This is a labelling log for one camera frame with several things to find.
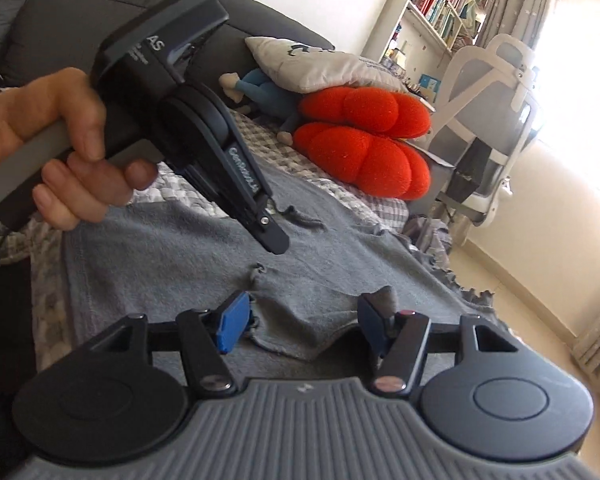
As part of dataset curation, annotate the white printed pillow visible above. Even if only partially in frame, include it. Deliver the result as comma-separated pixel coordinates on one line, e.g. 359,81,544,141
245,35,411,96

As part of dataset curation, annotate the grey knit top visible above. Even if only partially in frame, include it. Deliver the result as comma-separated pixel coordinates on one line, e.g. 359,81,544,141
62,162,503,361

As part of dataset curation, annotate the blue plush toy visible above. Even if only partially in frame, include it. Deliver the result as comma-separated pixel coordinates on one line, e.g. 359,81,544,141
219,70,306,146

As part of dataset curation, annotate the red pumpkin cushion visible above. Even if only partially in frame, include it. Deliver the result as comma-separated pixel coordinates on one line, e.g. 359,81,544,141
298,86,431,138
292,122,431,201

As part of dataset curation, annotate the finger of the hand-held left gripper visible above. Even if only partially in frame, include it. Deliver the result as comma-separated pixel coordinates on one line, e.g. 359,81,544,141
182,127,291,256

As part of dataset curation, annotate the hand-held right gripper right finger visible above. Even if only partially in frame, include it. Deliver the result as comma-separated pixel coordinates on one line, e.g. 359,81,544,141
357,292,521,395

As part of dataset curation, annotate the person's left hand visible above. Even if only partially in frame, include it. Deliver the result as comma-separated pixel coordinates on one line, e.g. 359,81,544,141
0,67,158,231

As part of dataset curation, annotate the white office chair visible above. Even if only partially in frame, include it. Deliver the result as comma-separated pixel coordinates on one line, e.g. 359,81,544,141
427,34,543,226

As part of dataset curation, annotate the grey checkered quilted blanket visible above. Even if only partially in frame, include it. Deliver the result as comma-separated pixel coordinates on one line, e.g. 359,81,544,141
0,110,411,376

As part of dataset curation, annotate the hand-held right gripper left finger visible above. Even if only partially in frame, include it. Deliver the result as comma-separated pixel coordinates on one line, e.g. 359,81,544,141
87,290,253,395

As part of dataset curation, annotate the person's dark clothing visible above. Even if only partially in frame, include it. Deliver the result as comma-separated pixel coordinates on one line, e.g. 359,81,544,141
0,255,38,480

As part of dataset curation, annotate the grey sofa backrest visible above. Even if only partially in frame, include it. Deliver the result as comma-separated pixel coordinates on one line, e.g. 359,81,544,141
0,0,333,126

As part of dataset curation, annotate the white bookshelf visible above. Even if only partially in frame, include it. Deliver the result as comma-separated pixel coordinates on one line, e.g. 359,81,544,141
380,0,491,91

